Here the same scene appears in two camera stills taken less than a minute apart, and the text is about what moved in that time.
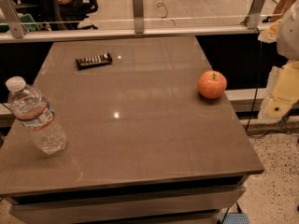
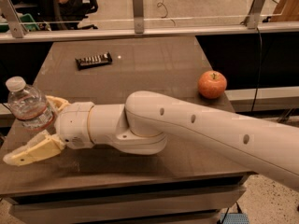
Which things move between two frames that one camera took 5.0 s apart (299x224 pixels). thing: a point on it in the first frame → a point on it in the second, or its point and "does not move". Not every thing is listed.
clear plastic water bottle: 36,114 does not move
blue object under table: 234,217 does not move
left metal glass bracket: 15,23 does not move
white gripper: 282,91 → 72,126
